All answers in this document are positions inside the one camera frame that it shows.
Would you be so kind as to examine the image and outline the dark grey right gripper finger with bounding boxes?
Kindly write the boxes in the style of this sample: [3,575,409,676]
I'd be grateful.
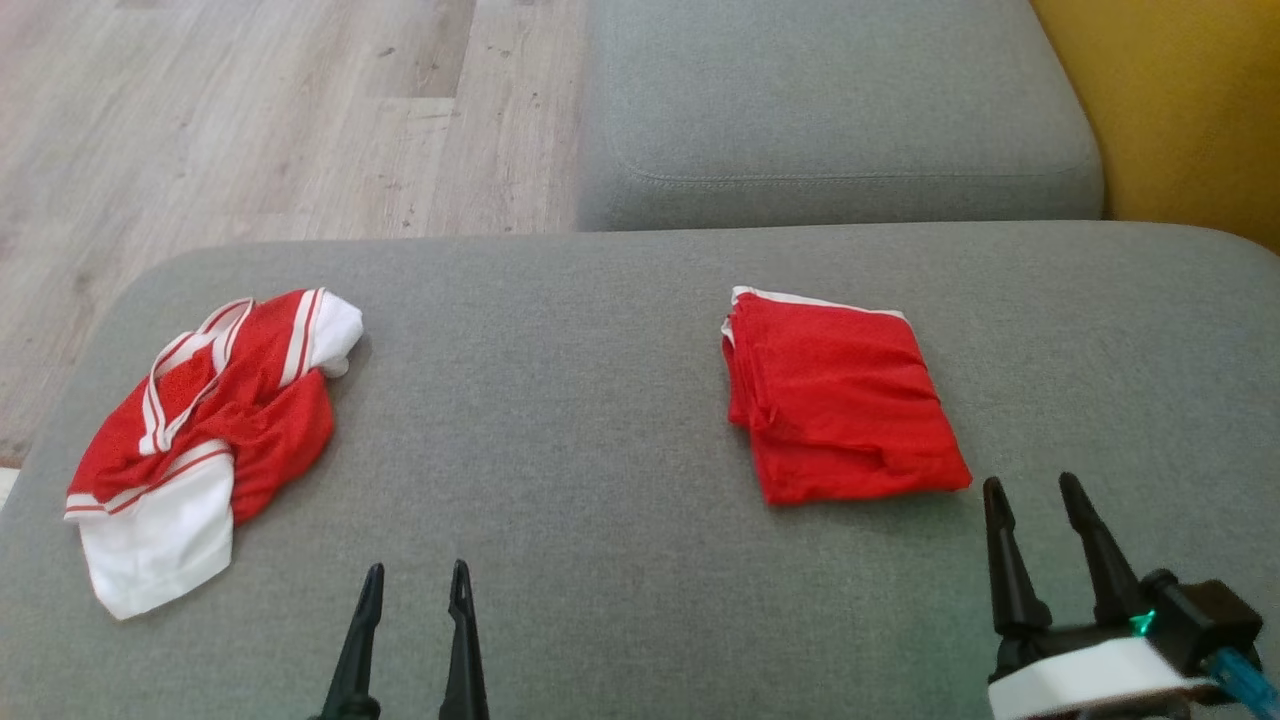
[982,476,1054,637]
[1057,472,1149,631]

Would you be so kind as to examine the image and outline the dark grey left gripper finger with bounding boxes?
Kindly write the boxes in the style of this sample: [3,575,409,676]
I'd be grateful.
[437,558,492,720]
[318,562,386,720]

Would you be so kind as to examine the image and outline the red and white jersey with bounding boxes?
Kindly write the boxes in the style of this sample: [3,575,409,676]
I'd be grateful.
[63,287,365,622]

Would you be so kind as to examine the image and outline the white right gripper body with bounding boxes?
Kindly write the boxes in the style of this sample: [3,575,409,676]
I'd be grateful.
[987,620,1217,720]

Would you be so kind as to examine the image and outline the large grey fabric sofa seat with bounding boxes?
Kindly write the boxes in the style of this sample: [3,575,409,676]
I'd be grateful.
[0,220,1280,720]

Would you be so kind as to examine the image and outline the grey sofa cushion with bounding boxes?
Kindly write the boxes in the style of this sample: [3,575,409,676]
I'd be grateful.
[576,0,1106,234]

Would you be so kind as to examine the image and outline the red garment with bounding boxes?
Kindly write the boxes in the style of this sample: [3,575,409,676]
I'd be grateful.
[720,285,974,507]

